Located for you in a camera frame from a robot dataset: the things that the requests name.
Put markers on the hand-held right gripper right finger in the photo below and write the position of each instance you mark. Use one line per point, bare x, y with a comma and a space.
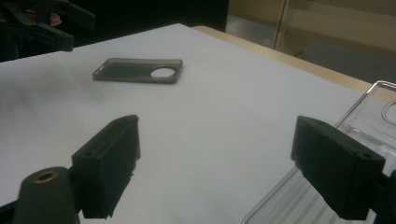
336, 168

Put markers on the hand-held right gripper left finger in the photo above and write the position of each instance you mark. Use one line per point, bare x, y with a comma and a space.
106, 168

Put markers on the clear plastic tray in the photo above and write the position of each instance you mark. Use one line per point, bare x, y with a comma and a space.
280, 207

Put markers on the dark translucent phone case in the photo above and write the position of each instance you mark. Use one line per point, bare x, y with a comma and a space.
124, 73

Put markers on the black curtain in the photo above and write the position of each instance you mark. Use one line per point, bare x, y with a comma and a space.
140, 15

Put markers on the beige wooden shelf unit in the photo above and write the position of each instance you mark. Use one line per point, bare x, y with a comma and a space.
342, 28

